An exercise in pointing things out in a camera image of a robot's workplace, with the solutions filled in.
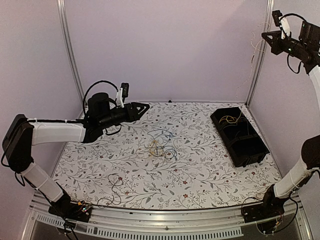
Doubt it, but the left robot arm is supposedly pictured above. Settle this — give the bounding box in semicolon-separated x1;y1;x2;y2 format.
2;92;150;217

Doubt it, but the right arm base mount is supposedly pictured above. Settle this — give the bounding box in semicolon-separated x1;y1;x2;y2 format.
240;196;299;235

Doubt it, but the black plastic bin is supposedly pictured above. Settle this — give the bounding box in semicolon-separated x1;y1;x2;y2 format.
210;107;270;168

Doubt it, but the long yellow cable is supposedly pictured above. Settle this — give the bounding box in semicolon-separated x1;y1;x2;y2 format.
218;111;247;126

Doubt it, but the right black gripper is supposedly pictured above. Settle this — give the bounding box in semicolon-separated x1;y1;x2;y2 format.
262;30;307;58

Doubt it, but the white thin cable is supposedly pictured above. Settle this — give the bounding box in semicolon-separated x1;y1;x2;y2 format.
235;21;272;102

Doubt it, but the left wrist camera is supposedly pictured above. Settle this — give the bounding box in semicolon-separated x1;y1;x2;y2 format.
121;82;129;98

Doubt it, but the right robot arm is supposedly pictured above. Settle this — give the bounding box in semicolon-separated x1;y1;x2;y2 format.
258;14;320;218

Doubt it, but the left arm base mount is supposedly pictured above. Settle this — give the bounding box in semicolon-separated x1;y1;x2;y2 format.
48;194;92;223

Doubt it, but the aluminium front rail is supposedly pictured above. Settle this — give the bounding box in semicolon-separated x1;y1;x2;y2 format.
22;194;313;240

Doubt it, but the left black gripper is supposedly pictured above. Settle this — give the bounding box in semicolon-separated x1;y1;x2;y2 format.
99;102;151;130

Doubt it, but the right aluminium frame post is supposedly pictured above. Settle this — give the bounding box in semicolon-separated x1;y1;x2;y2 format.
245;0;275;107

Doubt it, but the floral table mat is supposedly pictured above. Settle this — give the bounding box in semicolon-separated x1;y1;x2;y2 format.
53;102;281;210

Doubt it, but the tangled cable pile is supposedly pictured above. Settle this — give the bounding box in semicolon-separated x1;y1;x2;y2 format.
136;128;180;166

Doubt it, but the black cable on mat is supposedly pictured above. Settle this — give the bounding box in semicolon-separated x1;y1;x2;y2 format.
96;172;125;209

